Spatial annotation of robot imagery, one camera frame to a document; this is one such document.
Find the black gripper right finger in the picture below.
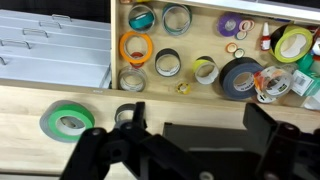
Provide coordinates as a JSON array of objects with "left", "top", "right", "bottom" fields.
[{"left": 243, "top": 103, "right": 278, "bottom": 154}]

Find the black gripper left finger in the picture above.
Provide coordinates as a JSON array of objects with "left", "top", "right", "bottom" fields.
[{"left": 132, "top": 102, "right": 147, "bottom": 129}]

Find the small dark grey tape roll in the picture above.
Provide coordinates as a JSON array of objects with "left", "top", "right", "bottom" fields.
[{"left": 114, "top": 103, "right": 135, "bottom": 123}]

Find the clear packing tape roll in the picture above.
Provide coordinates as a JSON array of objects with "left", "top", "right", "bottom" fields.
[{"left": 254, "top": 66, "right": 293, "bottom": 98}]

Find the small yellow tape roll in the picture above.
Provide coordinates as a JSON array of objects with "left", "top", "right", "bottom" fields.
[{"left": 176, "top": 82, "right": 191, "bottom": 95}]

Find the small red tape roll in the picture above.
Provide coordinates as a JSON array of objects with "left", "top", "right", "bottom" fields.
[{"left": 130, "top": 52, "right": 144, "bottom": 69}]

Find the open wooden drawer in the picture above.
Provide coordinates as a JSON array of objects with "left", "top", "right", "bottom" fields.
[{"left": 111, "top": 0, "right": 314, "bottom": 107}]

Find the black white tape roll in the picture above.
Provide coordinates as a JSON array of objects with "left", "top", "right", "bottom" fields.
[{"left": 155, "top": 48, "right": 181, "bottom": 77}]

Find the small green washi tape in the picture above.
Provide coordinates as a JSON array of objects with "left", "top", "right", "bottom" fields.
[{"left": 233, "top": 48, "right": 245, "bottom": 58}]

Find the small orange washi tape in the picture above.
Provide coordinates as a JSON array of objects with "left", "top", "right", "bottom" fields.
[{"left": 225, "top": 42, "right": 238, "bottom": 53}]

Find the large yellow black tape roll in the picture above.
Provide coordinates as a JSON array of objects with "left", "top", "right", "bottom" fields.
[{"left": 270, "top": 25, "right": 313, "bottom": 63}]

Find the orange tape roll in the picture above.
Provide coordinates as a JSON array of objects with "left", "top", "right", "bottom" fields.
[{"left": 119, "top": 31, "right": 153, "bottom": 63}]

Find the pink washi tape roll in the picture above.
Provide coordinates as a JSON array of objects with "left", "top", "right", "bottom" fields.
[{"left": 239, "top": 20, "right": 255, "bottom": 32}]

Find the teal tape roll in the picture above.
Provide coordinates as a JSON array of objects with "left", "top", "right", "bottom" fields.
[{"left": 128, "top": 4, "right": 156, "bottom": 33}]

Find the purple tape roll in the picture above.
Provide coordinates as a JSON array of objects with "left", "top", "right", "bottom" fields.
[{"left": 217, "top": 13, "right": 242, "bottom": 37}]

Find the blue green tape roll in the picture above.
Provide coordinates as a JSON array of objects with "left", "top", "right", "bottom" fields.
[{"left": 162, "top": 4, "right": 192, "bottom": 36}]

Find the green white cardboard box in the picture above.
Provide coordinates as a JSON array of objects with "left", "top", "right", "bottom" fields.
[{"left": 292, "top": 70, "right": 320, "bottom": 96}]

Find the large grey duct tape roll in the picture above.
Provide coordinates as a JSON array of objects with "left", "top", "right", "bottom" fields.
[{"left": 39, "top": 100, "right": 95, "bottom": 143}]

